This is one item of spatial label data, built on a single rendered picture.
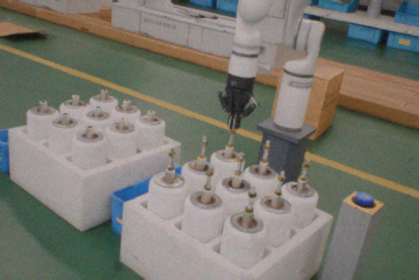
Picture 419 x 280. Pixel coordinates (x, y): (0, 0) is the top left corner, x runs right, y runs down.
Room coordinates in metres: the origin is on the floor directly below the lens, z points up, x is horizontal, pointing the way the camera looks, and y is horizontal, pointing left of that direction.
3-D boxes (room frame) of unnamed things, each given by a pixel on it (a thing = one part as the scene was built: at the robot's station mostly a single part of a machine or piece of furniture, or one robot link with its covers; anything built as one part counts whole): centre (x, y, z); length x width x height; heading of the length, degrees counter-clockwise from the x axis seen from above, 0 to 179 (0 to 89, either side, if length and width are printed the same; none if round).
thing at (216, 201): (0.94, -0.01, 0.25); 0.08 x 0.08 x 0.01
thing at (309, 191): (1.05, -0.25, 0.25); 0.08 x 0.08 x 0.01
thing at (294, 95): (1.38, -0.24, 0.39); 0.09 x 0.09 x 0.17; 60
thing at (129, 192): (1.21, 0.13, 0.06); 0.30 x 0.11 x 0.12; 143
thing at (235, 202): (1.03, -0.08, 0.16); 0.10 x 0.10 x 0.18
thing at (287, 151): (1.38, -0.24, 0.15); 0.15 x 0.15 x 0.30; 60
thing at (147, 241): (1.03, -0.08, 0.09); 0.39 x 0.39 x 0.18; 53
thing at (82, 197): (1.36, 0.36, 0.09); 0.39 x 0.39 x 0.18; 53
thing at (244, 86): (1.20, -0.06, 0.45); 0.08 x 0.08 x 0.09
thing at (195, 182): (1.10, 0.01, 0.16); 0.10 x 0.10 x 0.18
